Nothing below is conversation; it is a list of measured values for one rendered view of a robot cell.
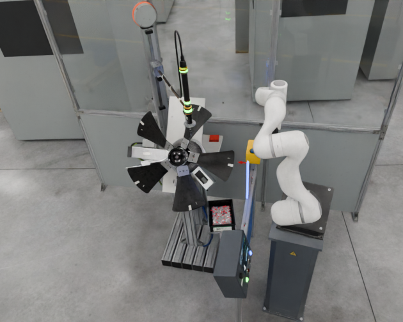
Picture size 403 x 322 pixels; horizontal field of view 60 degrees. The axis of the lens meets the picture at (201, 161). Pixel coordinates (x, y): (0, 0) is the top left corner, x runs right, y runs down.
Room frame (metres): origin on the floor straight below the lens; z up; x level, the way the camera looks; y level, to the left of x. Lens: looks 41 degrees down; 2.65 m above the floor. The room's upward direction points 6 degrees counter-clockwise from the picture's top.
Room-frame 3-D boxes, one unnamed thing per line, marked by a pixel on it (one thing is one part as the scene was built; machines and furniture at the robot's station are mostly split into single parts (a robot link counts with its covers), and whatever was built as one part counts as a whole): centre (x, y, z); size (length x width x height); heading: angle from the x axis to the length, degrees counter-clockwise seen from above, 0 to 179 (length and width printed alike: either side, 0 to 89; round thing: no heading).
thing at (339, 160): (2.41, -0.16, 0.50); 2.59 x 0.03 x 0.91; 74
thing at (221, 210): (1.50, -0.10, 0.83); 0.19 x 0.14 x 0.03; 178
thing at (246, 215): (1.52, -0.27, 0.82); 0.90 x 0.04 x 0.08; 164
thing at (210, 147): (2.28, 0.01, 0.85); 0.36 x 0.24 x 0.03; 74
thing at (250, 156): (1.90, -0.38, 1.02); 0.16 x 0.10 x 0.11; 164
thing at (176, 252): (1.94, 0.12, 0.04); 0.62 x 0.45 x 0.08; 164
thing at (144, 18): (2.40, 0.28, 1.88); 0.16 x 0.07 x 0.16; 109
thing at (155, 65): (2.31, 0.25, 1.54); 0.10 x 0.07 x 0.09; 19
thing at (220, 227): (1.50, -0.10, 0.85); 0.22 x 0.17 x 0.07; 178
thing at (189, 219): (1.85, 0.15, 0.46); 0.09 x 0.05 x 0.91; 74
